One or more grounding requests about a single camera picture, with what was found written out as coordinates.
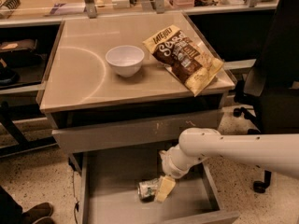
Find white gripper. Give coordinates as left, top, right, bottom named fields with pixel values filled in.
left=154, top=147, right=190, bottom=203

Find green 7up soda can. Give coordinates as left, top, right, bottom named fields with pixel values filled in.
left=137, top=178, right=159, bottom=202

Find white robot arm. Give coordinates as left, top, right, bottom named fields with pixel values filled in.
left=160, top=128, right=299, bottom=179

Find closed grey top drawer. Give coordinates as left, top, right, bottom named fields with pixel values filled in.
left=52, top=110, right=223, bottom=154

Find open grey middle drawer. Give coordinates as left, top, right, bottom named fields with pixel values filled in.
left=78, top=143, right=239, bottom=224

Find grey drawer cabinet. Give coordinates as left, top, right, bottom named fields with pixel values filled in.
left=36, top=12, right=236, bottom=173

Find white ceramic bowl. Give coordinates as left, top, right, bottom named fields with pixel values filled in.
left=106, top=45, right=145, bottom=77

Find brown yellow chip bag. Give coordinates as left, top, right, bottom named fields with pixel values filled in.
left=143, top=25, right=223, bottom=96

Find brown shoe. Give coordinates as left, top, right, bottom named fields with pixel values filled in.
left=21, top=203, right=55, bottom=224

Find black office chair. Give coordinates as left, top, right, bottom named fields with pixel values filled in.
left=234, top=0, right=299, bottom=193

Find purple white paper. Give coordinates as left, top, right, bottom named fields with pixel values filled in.
left=50, top=3, right=86, bottom=16

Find long background desk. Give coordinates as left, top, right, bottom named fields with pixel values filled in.
left=0, top=0, right=281, bottom=28

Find black coiled spring item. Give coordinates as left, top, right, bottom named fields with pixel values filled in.
left=0, top=0, right=21, bottom=19

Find black cable on floor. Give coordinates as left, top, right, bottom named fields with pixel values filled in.
left=70, top=171, right=80, bottom=224

